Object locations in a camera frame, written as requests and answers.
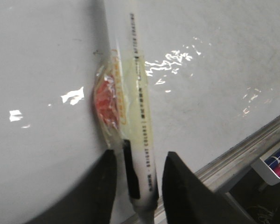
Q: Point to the white marker tray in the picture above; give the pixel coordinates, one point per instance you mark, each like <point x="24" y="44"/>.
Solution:
<point x="263" y="170"/>

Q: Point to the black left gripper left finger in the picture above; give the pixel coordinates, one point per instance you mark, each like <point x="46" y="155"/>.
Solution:
<point x="91" y="201"/>

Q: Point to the red magnet taped to marker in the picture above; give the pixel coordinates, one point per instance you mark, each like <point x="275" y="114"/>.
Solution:
<point x="108" y="99"/>

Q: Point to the white whiteboard marker black tip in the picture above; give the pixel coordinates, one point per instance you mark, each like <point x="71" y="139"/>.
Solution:
<point x="135" y="129"/>

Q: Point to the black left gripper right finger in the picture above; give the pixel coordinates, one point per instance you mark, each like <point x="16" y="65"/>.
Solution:
<point x="188" y="201"/>

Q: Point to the blue marker in tray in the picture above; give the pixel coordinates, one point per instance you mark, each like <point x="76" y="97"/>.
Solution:
<point x="273" y="160"/>

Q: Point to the white whiteboard with aluminium frame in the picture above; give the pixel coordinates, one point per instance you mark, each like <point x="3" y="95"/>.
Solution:
<point x="213" y="68"/>

